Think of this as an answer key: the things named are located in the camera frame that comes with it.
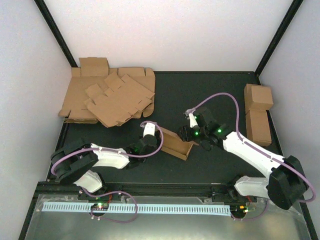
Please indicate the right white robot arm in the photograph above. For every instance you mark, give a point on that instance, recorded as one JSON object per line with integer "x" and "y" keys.
{"x": 282, "y": 181}

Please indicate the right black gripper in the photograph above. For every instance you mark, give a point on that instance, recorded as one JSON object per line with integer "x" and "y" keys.
{"x": 186, "y": 135}

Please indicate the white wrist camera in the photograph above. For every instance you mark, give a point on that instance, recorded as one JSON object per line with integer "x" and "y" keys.
{"x": 149, "y": 129}
{"x": 189, "y": 113}

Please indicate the left black frame post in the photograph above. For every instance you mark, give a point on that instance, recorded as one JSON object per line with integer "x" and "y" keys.
{"x": 48, "y": 18}

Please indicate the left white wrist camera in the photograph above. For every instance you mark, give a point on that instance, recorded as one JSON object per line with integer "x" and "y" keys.
{"x": 149, "y": 129}

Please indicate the right black frame post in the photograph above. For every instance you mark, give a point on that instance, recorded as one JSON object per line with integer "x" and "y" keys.
{"x": 285, "y": 23}

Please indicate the light blue slotted cable duct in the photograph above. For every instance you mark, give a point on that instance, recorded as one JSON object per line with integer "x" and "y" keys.
{"x": 130, "y": 208}

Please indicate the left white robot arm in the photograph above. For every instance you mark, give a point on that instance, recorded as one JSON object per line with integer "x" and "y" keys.
{"x": 73, "y": 164}

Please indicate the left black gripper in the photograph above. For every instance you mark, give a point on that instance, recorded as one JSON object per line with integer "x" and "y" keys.
{"x": 157, "y": 135}

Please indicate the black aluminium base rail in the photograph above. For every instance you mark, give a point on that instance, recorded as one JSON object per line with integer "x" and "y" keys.
{"x": 217, "y": 192}

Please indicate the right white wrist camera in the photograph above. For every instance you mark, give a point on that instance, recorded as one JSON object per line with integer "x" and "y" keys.
{"x": 189, "y": 113}

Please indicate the cardboard box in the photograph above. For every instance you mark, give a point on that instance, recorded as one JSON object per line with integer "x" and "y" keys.
{"x": 257, "y": 97}
{"x": 173, "y": 145}
{"x": 257, "y": 127}

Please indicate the black frame post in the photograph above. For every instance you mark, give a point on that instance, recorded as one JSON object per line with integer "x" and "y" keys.
{"x": 48, "y": 18}
{"x": 285, "y": 23}

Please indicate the stack of flat cardboard blanks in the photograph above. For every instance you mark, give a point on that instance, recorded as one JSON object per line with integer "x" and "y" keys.
{"x": 93, "y": 70}

